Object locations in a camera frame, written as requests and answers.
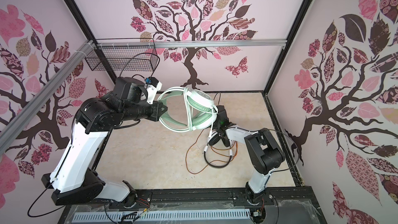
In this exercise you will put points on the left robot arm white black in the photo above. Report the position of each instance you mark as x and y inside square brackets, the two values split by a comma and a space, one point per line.
[73, 180]

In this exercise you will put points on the aluminium rail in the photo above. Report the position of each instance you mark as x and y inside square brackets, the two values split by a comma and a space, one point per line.
[17, 125]
[193, 44]

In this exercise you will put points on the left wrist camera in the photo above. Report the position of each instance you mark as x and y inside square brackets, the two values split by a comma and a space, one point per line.
[153, 85]

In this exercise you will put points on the white slotted cable duct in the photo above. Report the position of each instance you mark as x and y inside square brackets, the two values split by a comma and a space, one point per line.
[161, 217]

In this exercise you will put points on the rear aluminium rail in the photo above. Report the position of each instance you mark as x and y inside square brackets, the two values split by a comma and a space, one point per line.
[193, 44]

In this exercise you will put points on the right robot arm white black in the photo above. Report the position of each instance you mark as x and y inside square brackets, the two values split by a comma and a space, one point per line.
[264, 151]

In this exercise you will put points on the black wire mesh basket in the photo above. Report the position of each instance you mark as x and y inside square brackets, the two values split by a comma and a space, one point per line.
[123, 55]

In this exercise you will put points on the mint green headphones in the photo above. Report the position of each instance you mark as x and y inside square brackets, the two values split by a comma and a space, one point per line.
[200, 109]

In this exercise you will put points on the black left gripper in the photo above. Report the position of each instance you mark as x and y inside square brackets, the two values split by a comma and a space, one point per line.
[156, 111]

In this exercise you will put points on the left aluminium rail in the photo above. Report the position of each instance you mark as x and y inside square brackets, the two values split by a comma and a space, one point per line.
[17, 125]

